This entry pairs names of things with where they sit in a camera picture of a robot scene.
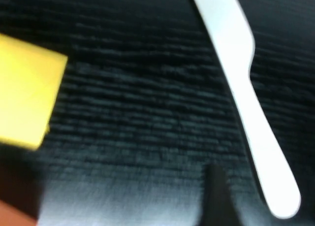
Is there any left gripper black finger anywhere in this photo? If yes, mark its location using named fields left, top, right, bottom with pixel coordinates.
left=202, top=163, right=241, bottom=226

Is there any white plastic knife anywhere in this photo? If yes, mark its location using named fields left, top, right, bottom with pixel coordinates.
left=189, top=0, right=302, bottom=220

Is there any salmon orange foam cube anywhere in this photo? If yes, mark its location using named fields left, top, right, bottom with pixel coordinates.
left=0, top=198, right=38, bottom=226

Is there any yellow foam cube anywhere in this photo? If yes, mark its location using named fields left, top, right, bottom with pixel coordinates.
left=0, top=33, right=69, bottom=152

